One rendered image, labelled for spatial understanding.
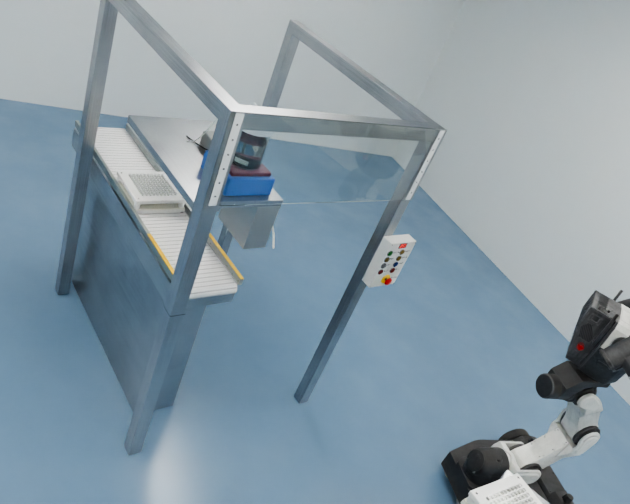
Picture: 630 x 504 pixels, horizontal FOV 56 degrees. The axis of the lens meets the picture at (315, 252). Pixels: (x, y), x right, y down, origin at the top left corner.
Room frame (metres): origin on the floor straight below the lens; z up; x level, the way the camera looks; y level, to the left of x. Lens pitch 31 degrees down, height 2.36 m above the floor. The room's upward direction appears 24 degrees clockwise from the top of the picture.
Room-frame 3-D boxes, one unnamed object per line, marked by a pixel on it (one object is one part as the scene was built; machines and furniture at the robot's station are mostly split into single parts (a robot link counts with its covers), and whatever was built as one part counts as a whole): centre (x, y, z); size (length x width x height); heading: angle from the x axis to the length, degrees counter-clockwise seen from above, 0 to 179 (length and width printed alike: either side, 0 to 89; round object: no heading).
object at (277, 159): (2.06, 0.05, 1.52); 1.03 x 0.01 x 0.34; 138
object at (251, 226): (2.04, 0.31, 1.19); 0.22 x 0.11 x 0.20; 48
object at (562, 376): (2.31, -1.32, 0.89); 0.28 x 0.13 x 0.18; 117
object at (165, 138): (2.07, 0.55, 1.30); 0.62 x 0.38 x 0.04; 48
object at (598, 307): (2.36, -1.35, 1.15); 0.34 x 0.30 x 0.36; 162
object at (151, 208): (2.33, 0.80, 0.90); 0.24 x 0.24 x 0.02; 48
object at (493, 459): (2.36, -1.42, 0.19); 0.64 x 0.52 x 0.33; 117
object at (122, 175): (2.33, 0.80, 0.95); 0.25 x 0.24 x 0.02; 138
